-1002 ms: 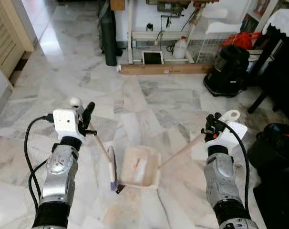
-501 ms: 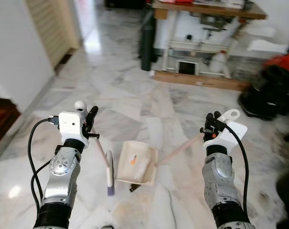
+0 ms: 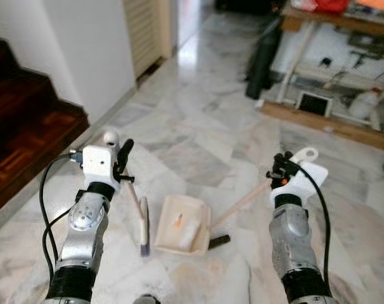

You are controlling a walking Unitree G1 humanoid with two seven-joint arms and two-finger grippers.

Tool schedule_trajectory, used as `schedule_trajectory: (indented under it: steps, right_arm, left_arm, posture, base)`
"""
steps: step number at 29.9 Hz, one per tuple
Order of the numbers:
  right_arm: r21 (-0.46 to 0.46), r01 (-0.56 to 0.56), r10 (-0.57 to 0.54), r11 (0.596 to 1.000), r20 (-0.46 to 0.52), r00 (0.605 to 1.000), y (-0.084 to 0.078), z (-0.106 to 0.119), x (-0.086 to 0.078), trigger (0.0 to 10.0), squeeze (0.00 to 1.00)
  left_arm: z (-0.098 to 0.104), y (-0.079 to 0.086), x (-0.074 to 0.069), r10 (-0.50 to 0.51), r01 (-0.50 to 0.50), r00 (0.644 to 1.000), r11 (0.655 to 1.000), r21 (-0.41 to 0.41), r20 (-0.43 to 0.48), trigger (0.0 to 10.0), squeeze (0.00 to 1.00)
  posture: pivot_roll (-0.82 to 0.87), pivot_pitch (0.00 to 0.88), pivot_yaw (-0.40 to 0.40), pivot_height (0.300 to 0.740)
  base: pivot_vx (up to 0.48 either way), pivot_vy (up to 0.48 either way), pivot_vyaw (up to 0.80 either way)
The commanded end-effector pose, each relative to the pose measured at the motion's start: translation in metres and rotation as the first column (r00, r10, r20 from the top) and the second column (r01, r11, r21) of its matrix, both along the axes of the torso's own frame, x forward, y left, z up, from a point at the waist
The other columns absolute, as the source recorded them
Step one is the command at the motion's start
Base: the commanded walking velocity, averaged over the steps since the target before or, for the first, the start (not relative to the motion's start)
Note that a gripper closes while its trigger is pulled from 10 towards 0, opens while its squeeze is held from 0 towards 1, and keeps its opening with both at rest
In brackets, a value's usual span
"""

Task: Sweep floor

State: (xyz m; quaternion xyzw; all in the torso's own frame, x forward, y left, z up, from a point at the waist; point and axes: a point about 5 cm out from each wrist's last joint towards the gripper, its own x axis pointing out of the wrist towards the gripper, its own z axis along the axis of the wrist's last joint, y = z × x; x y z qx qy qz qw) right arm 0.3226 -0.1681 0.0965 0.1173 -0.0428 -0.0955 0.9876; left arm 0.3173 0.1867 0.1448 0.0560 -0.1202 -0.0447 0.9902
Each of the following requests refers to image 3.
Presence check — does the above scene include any small black cylinder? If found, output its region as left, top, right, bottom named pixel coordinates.
left=208, top=234, right=231, bottom=249

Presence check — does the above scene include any louvered wooden door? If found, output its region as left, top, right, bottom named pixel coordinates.
left=122, top=0, right=174, bottom=80

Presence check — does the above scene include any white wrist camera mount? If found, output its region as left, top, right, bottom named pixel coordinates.
left=270, top=161, right=329, bottom=208
left=81, top=144, right=122, bottom=192

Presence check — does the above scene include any orange item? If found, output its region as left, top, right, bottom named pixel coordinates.
left=355, top=0, right=384, bottom=12

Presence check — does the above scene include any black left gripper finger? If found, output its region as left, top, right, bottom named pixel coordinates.
left=118, top=139, right=134, bottom=173

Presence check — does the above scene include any beige broom with dark bristles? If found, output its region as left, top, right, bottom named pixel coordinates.
left=102, top=130, right=152, bottom=257

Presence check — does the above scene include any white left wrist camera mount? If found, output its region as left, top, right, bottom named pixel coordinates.
left=81, top=144, right=122, bottom=192

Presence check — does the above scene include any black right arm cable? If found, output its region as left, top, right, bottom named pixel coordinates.
left=292, top=163, right=332, bottom=282

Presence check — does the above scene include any tall black cylinder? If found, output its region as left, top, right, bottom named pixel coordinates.
left=245, top=19, right=283, bottom=100

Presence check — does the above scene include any long wooden plank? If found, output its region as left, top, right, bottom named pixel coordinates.
left=259, top=100, right=384, bottom=153

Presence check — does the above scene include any wooden top white frame table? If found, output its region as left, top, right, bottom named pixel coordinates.
left=278, top=5, right=384, bottom=127

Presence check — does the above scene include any beige long-handled dustpan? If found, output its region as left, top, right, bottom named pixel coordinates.
left=153, top=147, right=319, bottom=257

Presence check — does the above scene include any white plastic jug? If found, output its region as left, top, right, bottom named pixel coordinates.
left=349, top=87, right=381, bottom=121

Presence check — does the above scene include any dark wooden staircase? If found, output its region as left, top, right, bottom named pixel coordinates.
left=0, top=35, right=90, bottom=216

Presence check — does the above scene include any small white framed screen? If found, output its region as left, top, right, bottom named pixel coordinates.
left=295, top=92, right=333, bottom=118

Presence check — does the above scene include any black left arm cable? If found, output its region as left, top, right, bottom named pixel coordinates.
left=39, top=152, right=85, bottom=282

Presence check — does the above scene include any red item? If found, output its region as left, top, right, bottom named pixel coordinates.
left=309, top=0, right=350, bottom=15

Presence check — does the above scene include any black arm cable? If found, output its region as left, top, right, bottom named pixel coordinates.
left=292, top=163, right=332, bottom=282
left=39, top=152, right=85, bottom=282

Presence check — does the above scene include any grey robot leg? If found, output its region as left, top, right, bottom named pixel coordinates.
left=134, top=293, right=160, bottom=304

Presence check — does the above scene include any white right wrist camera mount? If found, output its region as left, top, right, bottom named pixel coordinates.
left=270, top=161, right=329, bottom=208

